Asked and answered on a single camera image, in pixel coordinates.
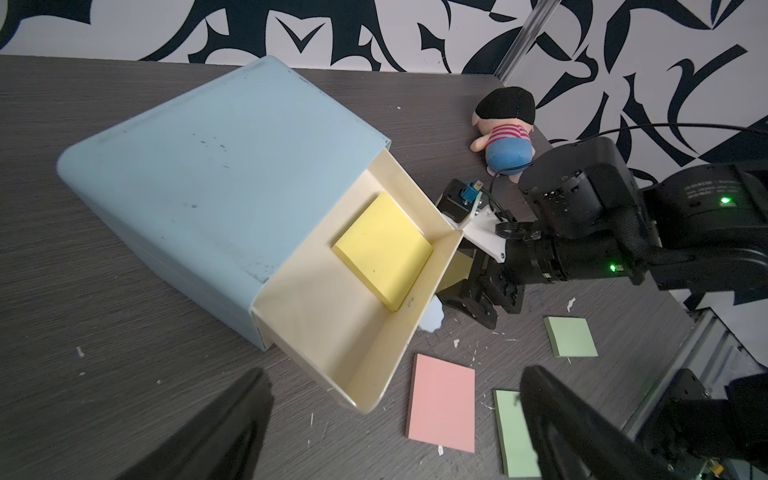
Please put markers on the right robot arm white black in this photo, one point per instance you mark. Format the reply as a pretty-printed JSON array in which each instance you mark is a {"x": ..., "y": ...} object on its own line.
[{"x": 703, "y": 229}]

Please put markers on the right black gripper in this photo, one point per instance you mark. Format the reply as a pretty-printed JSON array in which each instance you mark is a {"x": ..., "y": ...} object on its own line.
[{"x": 531, "y": 256}]

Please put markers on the green sticky note pad right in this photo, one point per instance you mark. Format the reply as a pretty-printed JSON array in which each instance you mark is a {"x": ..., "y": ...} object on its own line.
[{"x": 570, "y": 337}]

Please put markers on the cream top drawer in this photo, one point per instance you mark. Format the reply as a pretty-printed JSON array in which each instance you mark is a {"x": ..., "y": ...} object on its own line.
[{"x": 327, "y": 321}]

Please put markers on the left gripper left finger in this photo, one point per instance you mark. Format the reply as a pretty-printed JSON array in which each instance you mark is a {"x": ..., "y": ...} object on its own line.
[{"x": 223, "y": 441}]

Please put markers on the green sticky note pad left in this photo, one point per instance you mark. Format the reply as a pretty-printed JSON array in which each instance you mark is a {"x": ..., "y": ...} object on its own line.
[{"x": 519, "y": 458}]

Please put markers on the yellow sticky note pad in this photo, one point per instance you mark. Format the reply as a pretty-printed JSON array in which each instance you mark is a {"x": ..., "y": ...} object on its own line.
[{"x": 385, "y": 250}]

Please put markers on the light blue drawer cabinet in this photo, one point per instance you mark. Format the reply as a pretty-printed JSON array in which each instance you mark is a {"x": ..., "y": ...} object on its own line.
[{"x": 216, "y": 189}]

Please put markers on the green sticky note pad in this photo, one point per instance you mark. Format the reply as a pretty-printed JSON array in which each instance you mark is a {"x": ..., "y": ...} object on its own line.
[
  {"x": 519, "y": 458},
  {"x": 570, "y": 337}
]

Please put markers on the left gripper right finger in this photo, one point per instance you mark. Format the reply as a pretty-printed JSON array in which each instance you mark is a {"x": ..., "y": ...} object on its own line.
[{"x": 572, "y": 440}]

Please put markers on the pink sticky note pad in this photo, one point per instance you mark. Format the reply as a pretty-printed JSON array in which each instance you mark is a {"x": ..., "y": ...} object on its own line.
[{"x": 442, "y": 404}]

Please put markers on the plush doll blue pants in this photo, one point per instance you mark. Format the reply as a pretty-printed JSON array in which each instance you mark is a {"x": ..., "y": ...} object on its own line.
[{"x": 505, "y": 121}]

